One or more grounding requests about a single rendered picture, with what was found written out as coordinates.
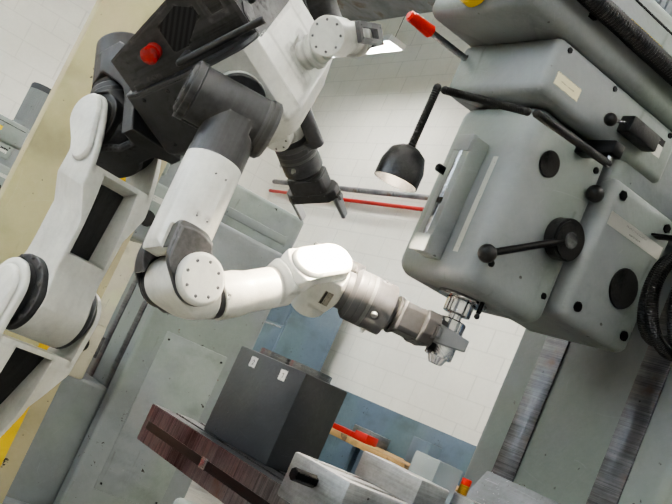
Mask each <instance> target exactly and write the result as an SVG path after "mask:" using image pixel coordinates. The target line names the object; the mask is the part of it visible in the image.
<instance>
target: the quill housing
mask: <svg viewBox="0 0 672 504"><path fill-rule="evenodd" d="M459 134H475V135H476V136H478V138H480V139H481V140H483V141H484V142H485V143H487V144H488V145H489V148H488V151H487V153H486V155H485V158H484V160H483V162H482V164H481V167H480V169H479V171H478V174H477V176H476V178H475V181H474V183H473V185H472V187H471V190H470V192H469V194H468V197H467V199H466V201H465V204H464V206H463V208H462V210H461V213H460V215H459V217H458V220H457V222H456V224H455V227H454V229H453V231H452V233H451V236H450V238H449V240H448V243H447V245H446V247H445V250H444V252H443V254H442V256H441V259H440V260H437V259H431V258H426V257H424V256H422V255H421V254H419V253H417V252H415V251H414V250H412V249H410V248H409V247H410V245H411V242H412V240H413V238H414V235H415V233H416V232H418V231H419V229H420V227H421V224H422V222H423V220H424V218H425V215H426V213H427V211H428V209H429V206H430V204H431V202H432V199H433V197H434V195H435V193H436V190H437V188H438V186H439V184H440V181H441V179H442V177H443V175H441V174H440V173H439V175H438V177H437V179H436V181H435V184H434V186H433V188H432V191H431V193H430V195H429V197H428V200H427V202H426V204H425V206H424V209H423V211H422V213H421V215H420V218H419V220H418V222H417V225H416V227H415V229H414V231H413V234H412V236H411V238H410V240H409V243H408V245H407V247H406V250H405V252H404V254H403V257H402V260H401V263H402V268H403V270H404V272H405V273H406V274H407V275H408V276H410V277H411V278H413V279H415V280H417V281H418V282H420V283H422V284H424V285H425V286H427V287H429V288H431V289H432V290H434V291H436V292H438V293H439V291H438V290H439V287H444V288H449V289H452V290H455V291H458V292H460V293H463V294H465V295H467V296H470V297H472V298H474V299H476V300H477V301H479V302H484V303H485V306H486V307H487V309H486V311H482V312H483V313H487V314H491V315H495V316H499V317H503V318H507V319H511V320H515V321H519V322H523V323H531V322H534V321H536V320H538V319H539V318H540V316H541V315H542V313H543V311H544V308H545V306H546V303H547V301H548V299H549V296H550V294H551V291H552V289H553V287H554V284H555V282H556V279H557V277H558V275H559V272H560V270H561V267H562V265H563V262H564V261H560V260H554V259H552V258H550V257H549V256H548V254H547V253H546V251H545V248H540V249H534V250H528V251H523V252H517V253H511V254H505V255H499V256H497V257H496V259H495V260H494V261H493V262H491V263H483V262H482V261H480V260H479V258H478V255H477V252H478V249H479V247H480V246H481V245H483V244H491V245H493V246H494V247H495V248H499V247H505V246H511V245H518V244H524V243H530V242H536V241H542V240H544V233H545V230H546V228H547V226H548V225H549V223H550V222H551V221H552V220H554V219H555V218H559V217H563V218H572V219H575V220H577V221H578V222H579V223H580V221H581V219H582V217H583V214H584V212H585V209H586V207H587V205H588V202H589V200H588V199H587V198H586V190H587V189H588V188H589V187H590V186H592V185H596V183H597V180H598V178H599V176H600V173H601V171H602V168H603V165H601V164H600V163H598V162H597V161H595V160H594V159H593V158H581V157H580V156H579V155H578V154H576V153H575V152H574V150H575V148H576V146H574V145H573V144H571V143H570V142H568V141H567V140H566V139H565V138H563V137H562V136H560V135H558V134H557V133H555V132H554V131H552V130H551V129H550V128H549V127H547V126H546V125H544V124H543V123H541V122H540V121H538V120H537V119H536V118H534V117H533V116H532V113H531V114H530V115H529V116H525V115H522V114H520V113H519V114H518V113H514V112H511V111H507V110H503V109H502V110H501V109H476V110H472V111H470V112H469V113H467V114H466V115H465V117H464V118H463V120H462V122H461V125H460V127H459V129H458V132H457V134H456V136H455V138H454V141H453V143H452V145H451V147H450V150H449V152H448V154H447V156H446V159H445V161H444V163H443V166H445V167H446V168H447V165H448V163H449V161H450V159H451V156H452V154H453V152H454V150H453V147H454V145H455V142H456V140H457V138H458V135H459ZM439 294H440V293H439Z"/></svg>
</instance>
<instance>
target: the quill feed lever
mask: <svg viewBox="0 0 672 504"><path fill-rule="evenodd" d="M584 241H585V236H584V230H583V227H582V225H581V224H580V223H579V222H578V221H577V220H575V219H572V218H563V217H559V218H555V219H554V220H552V221H551V222H550V223H549V225H548V226H547V228H546V230H545V233H544V240H542V241H536V242H530V243H524V244H518V245H511V246H505V247H499V248H495V247H494V246H493V245H491V244H483V245H481V246H480V247H479V249H478V252H477V255H478V258H479V260H480V261H482V262H483V263H491V262H493V261H494V260H495V259H496V257H497V256H499V255H505V254H511V253H517V252H523V251H528V250H534V249H540V248H545V251H546V253H547V254H548V256H549V257H550V258H552V259H554V260H560V261H566V262H568V261H572V260H574V259H575V258H577V257H578V256H579V254H580V253H581V251H582V249H583V246H584Z"/></svg>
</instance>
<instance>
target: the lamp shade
mask: <svg viewBox="0 0 672 504"><path fill-rule="evenodd" d="M424 165H425V159H424V158H423V156H422V154H421V153H420V151H419V150H418V149H417V148H416V147H414V146H412V145H410V144H404V143H402V144H396V145H392V146H391V147H390V148H389V149H388V150H387V151H386V152H385V153H384V155H383V156H382V157H381V159H380V161H379V163H378V165H377V168H376V170H375V172H374V174H375V175H376V176H377V177H378V178H379V179H380V180H382V181H383V182H385V183H387V184H389V185H391V186H393V187H395V188H398V189H401V190H404V191H407V192H416V191H417V189H418V187H419V185H420V182H421V180H422V178H423V175H424Z"/></svg>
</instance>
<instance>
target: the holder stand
mask: <svg viewBox="0 0 672 504"><path fill-rule="evenodd" d="M331 380H332V377H330V376H328V375H326V374H323V373H321V372H319V371H317V370H315V369H313V368H310V367H308V366H306V365H304V364H301V363H299V362H297V361H294V360H292V359H291V360H290V359H288V358H286V357H284V356H282V355H280V354H277V353H275V352H273V351H270V350H268V349H266V348H263V347H262V348H261V350H260V352H257V351H254V350H252V349H250V348H247V347H245V346H242V347H241V349H240V351H239V354H238V356H237V358H236V360H235V362H234V364H233V367H232V369H231V371H230V373H229V375H228V377H227V380H226V382H225V384H224V386H223V388H222V391H221V393H220V395H219V397H218V399H217V401H216V404H215V406H214V408H213V410H212V412H211V414H210V417H209V419H208V421H207V423H206V425H205V428H204V430H205V431H207V432H208V433H210V434H212V435H214V436H215V437H217V438H219V439H220V440H222V441H224V442H226V443H227V444H229V445H231V446H233V447H234V448H236V449H238V450H239V451H241V452H243V453H245V454H246V455H248V456H250V457H251V458H253V459H255V460H257V461H258V462H260V463H262V464H264V465H265V466H268V467H271V468H273V469H276V470H279V471H282V472H284V473H286V472H287V470H288V468H289V466H290V463H291V461H292V459H293V457H294V454H295V453H296V452H300V453H302V454H305V455H307V456H310V457H312V458H315V459H317V460H318V458H319V456H320V454H321V451H322V449H323V447H324V445H325V442H326V440H327V438H328V435H329V433H330V431H331V429H332V426H333V424H334V422H335V419H336V417H337V415H338V413H339V410H340V408H341V406H342V404H343V401H344V399H345V397H346V394H347V392H346V391H344V390H342V389H340V388H338V387H336V386H333V385H331V384H330V382H331Z"/></svg>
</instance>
